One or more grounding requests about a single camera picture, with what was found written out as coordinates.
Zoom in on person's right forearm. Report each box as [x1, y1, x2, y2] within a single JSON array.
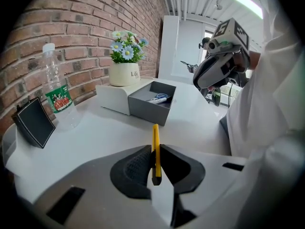
[[247, 50, 262, 71]]

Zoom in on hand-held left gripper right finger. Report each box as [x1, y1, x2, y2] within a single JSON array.
[[160, 144, 253, 229]]

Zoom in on clear plastic water bottle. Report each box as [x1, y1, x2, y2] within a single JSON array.
[[41, 43, 80, 131]]

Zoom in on white grey storage box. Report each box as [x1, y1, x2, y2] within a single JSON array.
[[95, 77, 177, 127]]

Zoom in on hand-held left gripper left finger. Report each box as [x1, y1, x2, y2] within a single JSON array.
[[33, 145, 173, 229]]

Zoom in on white upright panel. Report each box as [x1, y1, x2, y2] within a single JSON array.
[[157, 15, 205, 82]]

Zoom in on cream pot with blue flowers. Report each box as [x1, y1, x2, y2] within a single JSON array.
[[109, 30, 150, 87]]

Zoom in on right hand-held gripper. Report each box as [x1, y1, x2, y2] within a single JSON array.
[[192, 17, 251, 90]]

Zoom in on black square pen holder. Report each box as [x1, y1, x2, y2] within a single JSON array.
[[11, 96, 56, 149]]

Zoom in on person's white shirt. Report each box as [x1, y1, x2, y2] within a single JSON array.
[[225, 0, 305, 229]]

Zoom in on person's blue jeans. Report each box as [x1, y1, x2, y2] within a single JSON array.
[[219, 115, 231, 140]]

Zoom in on ceiling light panel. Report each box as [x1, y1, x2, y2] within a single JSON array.
[[230, 0, 264, 19]]

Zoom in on black and white marker pen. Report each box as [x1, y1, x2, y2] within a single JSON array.
[[145, 97, 170, 104]]

